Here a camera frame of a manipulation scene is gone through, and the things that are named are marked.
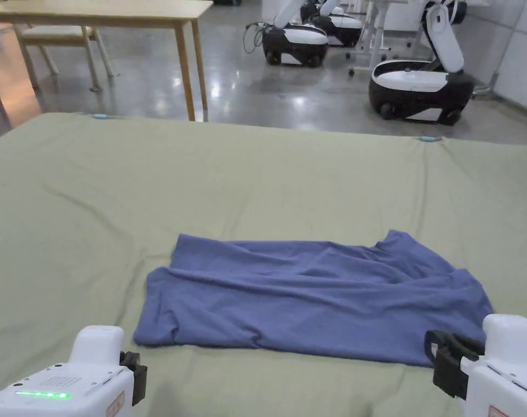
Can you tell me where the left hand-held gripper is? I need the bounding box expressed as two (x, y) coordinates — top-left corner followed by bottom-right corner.
(0, 325), (148, 417)

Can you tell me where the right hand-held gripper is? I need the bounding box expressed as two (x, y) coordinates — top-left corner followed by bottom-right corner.
(424, 313), (527, 417)

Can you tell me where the blue shirt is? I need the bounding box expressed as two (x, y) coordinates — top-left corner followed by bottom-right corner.
(133, 229), (494, 369)

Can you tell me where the bed with pale green sheet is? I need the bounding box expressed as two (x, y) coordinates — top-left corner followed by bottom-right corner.
(0, 112), (527, 417)

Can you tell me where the white and black wheeled robot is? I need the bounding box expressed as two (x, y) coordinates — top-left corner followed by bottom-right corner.
(368, 0), (476, 127)
(244, 0), (329, 67)
(302, 0), (364, 48)

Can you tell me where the white desk on wheels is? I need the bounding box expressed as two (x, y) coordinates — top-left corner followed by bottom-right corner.
(345, 0), (427, 78)

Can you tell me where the wooden chair with pale seat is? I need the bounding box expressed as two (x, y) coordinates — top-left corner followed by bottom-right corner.
(16, 23), (116, 92)

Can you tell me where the wooden table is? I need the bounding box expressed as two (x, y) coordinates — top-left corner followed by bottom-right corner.
(0, 0), (215, 122)

